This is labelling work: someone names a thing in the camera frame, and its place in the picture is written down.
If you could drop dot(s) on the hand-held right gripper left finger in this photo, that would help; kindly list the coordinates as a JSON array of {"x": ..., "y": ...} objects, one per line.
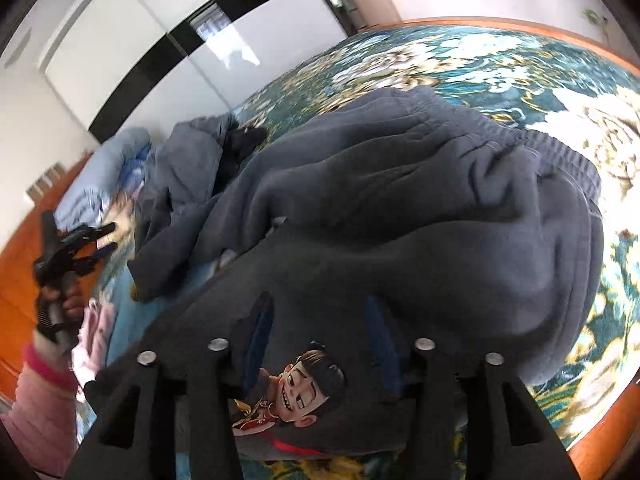
[{"x": 259, "y": 340}]

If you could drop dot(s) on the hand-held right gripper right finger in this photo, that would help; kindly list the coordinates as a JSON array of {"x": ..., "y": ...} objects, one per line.
[{"x": 379, "y": 345}]

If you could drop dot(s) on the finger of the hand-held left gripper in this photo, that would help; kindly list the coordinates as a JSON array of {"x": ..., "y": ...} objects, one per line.
[
  {"x": 87, "y": 263},
  {"x": 92, "y": 236}
]

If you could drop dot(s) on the dark grey sweatpants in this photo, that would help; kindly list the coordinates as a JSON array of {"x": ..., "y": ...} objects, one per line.
[{"x": 400, "y": 200}]

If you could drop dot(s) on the person's left forearm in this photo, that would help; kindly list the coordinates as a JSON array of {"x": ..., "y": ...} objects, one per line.
[{"x": 35, "y": 410}]

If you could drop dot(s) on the person's left hand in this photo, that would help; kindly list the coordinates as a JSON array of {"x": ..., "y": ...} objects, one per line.
[{"x": 72, "y": 305}]

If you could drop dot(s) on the wooden headboard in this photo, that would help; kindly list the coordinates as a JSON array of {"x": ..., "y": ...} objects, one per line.
[{"x": 20, "y": 280}]

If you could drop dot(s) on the folded light blue quilt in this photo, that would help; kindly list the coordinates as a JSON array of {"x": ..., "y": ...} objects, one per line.
[{"x": 100, "y": 175}]

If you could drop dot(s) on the pink garment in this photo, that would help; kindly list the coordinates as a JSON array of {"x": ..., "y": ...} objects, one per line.
[{"x": 95, "y": 340}]

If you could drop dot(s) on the grey-blue garment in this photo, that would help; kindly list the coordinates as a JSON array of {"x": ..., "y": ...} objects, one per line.
[{"x": 175, "y": 210}]

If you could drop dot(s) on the black cloth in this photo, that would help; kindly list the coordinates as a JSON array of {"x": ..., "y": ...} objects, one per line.
[{"x": 240, "y": 142}]

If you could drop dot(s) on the white wardrobe with black stripe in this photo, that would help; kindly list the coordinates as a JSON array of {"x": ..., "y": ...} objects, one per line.
[{"x": 150, "y": 20}]

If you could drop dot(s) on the floral teal bedspread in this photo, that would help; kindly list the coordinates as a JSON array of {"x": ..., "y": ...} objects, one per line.
[{"x": 450, "y": 60}]

